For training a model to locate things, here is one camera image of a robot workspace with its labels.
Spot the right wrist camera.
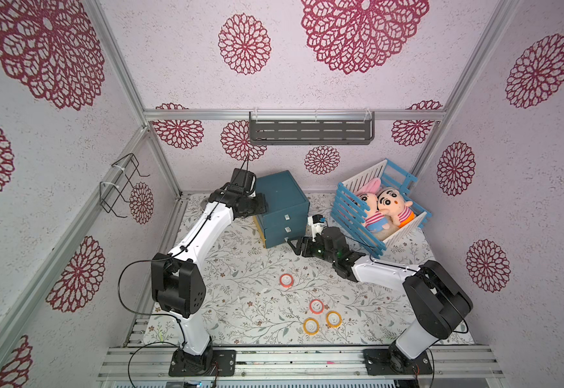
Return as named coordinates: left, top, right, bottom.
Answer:
left=308, top=214, right=326, bottom=241

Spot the pink plush doll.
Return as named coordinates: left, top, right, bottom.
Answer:
left=356, top=178, right=391, bottom=234

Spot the teal drawer cabinet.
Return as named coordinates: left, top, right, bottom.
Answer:
left=255, top=171, right=310, bottom=249

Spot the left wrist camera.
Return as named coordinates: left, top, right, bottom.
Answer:
left=229, top=168, right=256, bottom=196

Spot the blue white toy crib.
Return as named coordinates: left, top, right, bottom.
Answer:
left=331, top=159, right=431, bottom=259

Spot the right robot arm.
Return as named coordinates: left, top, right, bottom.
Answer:
left=287, top=226, right=474, bottom=377

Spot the yellow tape roll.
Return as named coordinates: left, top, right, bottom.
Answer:
left=325, top=310, right=343, bottom=328
left=302, top=318, right=320, bottom=336

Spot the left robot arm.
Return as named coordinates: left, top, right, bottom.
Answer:
left=151, top=189, right=267, bottom=376

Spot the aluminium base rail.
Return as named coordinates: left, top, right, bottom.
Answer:
left=94, top=345, right=505, bottom=383

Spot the red tape roll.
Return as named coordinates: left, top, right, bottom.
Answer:
left=309, top=299, right=325, bottom=315
left=279, top=273, right=294, bottom=289

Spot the grey wall shelf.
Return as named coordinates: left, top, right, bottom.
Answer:
left=248, top=113, right=375, bottom=146

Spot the boy plush doll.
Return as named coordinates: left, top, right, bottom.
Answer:
left=377, top=188, right=416, bottom=228

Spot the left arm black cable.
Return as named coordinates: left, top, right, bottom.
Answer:
left=117, top=157, right=251, bottom=350

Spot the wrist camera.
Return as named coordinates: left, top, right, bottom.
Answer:
left=229, top=168, right=256, bottom=196
left=308, top=214, right=326, bottom=241

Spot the black wire wall rack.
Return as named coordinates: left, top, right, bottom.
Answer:
left=98, top=153, right=150, bottom=218

